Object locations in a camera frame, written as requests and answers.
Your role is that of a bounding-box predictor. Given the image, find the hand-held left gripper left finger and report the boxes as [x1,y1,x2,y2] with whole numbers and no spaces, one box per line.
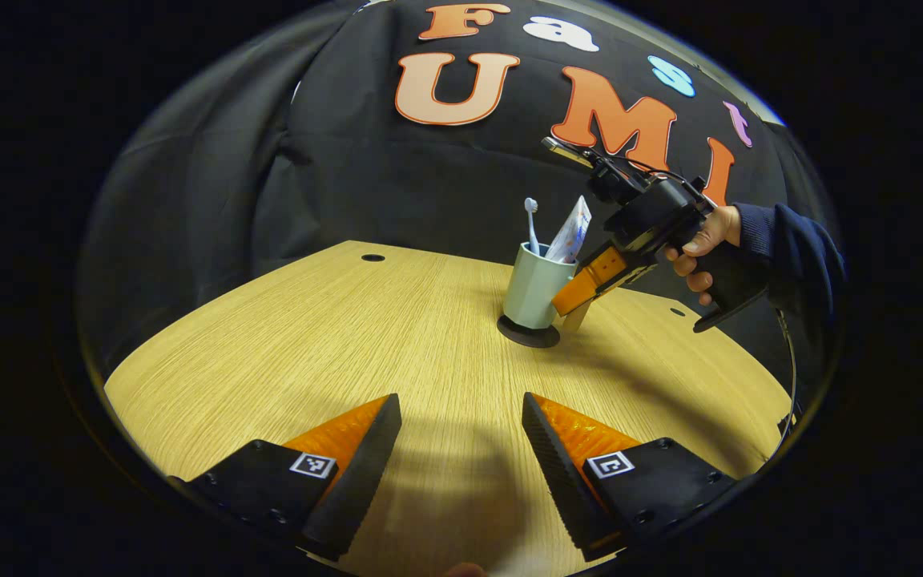
[167,393,403,562]

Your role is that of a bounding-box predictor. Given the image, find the dark round coaster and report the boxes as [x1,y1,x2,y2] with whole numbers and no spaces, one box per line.
[497,314,561,349]

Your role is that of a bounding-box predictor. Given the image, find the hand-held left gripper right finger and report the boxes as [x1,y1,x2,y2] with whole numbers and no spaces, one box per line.
[521,391,739,563]

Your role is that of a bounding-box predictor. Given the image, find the black backdrop cloth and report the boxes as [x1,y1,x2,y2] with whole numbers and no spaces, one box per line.
[77,0,839,377]

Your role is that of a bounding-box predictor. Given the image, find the white toothpaste tube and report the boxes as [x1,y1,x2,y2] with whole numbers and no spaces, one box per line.
[546,195,593,264]

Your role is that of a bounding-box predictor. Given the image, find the wooden desktop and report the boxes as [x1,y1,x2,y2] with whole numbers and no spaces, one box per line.
[103,239,795,577]

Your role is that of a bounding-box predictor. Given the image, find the pale green cup wooden handle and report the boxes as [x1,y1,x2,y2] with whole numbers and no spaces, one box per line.
[502,242,592,333]

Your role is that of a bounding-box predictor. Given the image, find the white toothbrush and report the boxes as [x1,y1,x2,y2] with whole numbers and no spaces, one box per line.
[523,197,542,256]

